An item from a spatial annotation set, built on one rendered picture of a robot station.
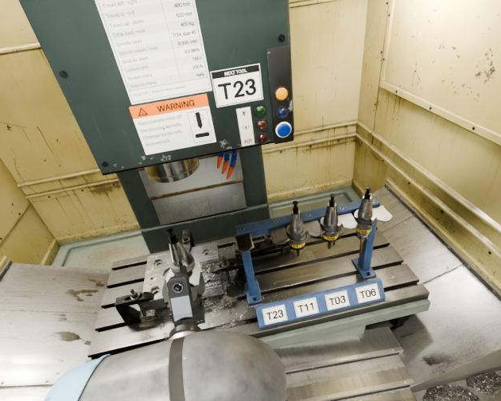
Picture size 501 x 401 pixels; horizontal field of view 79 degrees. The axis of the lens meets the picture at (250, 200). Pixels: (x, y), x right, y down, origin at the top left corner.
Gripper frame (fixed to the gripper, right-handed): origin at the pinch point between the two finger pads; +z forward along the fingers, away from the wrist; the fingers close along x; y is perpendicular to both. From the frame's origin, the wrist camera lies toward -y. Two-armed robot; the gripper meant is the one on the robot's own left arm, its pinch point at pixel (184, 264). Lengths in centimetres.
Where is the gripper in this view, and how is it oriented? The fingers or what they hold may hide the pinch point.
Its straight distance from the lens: 84.3
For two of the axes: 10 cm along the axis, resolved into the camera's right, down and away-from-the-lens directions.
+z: -1.7, -5.7, 8.1
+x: 9.8, -2.0, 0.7
